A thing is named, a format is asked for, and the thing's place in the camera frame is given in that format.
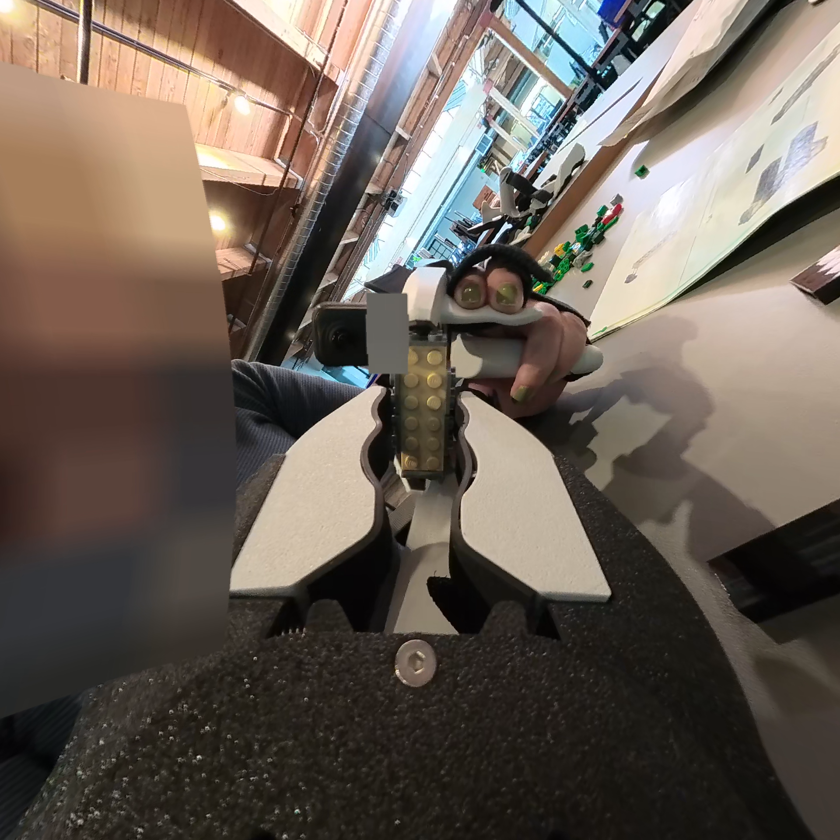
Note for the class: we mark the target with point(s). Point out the person's left forearm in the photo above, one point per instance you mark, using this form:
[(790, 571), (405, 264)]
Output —
[(275, 400)]

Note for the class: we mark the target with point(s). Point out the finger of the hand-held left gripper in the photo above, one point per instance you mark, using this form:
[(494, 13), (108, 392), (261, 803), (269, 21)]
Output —
[(482, 359), (430, 295)]

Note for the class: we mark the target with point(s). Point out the round ceiling lamp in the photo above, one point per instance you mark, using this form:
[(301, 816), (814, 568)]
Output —
[(216, 222), (241, 103)]

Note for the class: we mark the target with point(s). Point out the dark brown flat plate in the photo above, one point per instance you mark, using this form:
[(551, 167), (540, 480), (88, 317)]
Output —
[(820, 275)]

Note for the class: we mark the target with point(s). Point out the pile of green toy bricks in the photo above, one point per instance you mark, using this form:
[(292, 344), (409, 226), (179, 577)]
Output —
[(577, 239)]

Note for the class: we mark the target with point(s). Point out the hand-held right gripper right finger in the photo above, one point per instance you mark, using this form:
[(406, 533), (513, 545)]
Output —
[(525, 512)]

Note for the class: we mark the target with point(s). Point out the person's left hand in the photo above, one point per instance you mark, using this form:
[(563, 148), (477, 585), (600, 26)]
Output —
[(551, 354)]

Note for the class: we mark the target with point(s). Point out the person's torso in dark sweater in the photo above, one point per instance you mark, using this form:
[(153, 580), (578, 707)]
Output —
[(26, 774)]

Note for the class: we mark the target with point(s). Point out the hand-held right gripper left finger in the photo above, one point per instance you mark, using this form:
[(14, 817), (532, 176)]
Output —
[(308, 499)]

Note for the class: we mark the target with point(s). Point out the white office chair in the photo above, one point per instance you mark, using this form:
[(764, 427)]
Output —
[(518, 190)]

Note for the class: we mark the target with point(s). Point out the open instruction booklet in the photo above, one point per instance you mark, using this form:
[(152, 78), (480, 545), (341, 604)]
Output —
[(722, 216)]

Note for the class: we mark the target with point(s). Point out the silver ventilation duct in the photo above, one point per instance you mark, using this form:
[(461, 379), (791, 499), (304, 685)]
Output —
[(315, 197)]

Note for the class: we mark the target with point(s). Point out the grey desk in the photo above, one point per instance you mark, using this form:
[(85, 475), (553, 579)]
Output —
[(754, 420)]

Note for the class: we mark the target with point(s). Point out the grey and tan brick assembly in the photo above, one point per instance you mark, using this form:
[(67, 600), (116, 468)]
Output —
[(423, 413)]

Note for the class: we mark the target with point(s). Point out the black flat plate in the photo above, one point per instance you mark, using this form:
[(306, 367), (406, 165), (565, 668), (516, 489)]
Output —
[(787, 571)]

